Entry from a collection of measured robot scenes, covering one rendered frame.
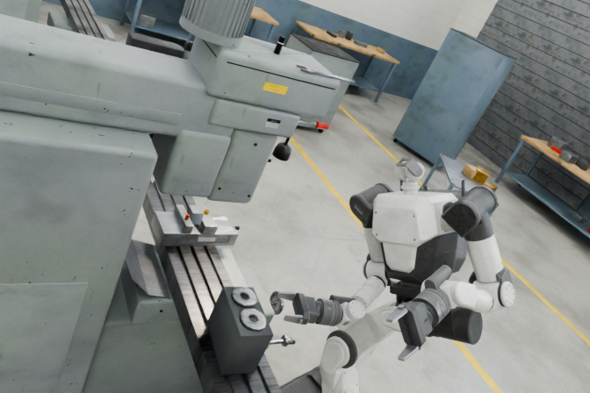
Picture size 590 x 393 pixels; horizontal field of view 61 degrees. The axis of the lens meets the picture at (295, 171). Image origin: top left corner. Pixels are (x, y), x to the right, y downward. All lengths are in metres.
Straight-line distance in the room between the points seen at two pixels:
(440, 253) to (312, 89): 0.69
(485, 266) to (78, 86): 1.32
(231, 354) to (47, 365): 0.70
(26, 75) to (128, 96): 0.27
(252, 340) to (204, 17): 1.01
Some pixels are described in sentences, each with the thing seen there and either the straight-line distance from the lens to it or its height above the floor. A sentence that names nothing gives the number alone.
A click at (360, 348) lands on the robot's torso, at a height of 1.06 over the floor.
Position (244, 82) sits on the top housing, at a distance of 1.61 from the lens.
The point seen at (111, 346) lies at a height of 0.64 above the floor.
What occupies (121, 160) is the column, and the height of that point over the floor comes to 1.53.
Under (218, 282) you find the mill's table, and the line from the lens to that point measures 2.09.
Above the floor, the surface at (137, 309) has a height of 0.85.
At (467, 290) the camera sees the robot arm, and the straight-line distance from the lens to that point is 1.51.
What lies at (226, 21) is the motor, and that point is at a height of 1.97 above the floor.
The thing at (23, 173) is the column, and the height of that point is 1.45.
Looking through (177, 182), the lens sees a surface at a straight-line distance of 1.75.
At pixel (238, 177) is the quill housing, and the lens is 1.84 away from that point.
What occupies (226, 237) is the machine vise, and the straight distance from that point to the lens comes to 2.26.
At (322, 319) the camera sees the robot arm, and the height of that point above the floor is 1.21.
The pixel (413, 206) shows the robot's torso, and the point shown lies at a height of 1.67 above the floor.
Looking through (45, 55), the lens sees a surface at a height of 1.75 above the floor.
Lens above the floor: 2.28
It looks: 24 degrees down
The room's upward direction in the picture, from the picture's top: 25 degrees clockwise
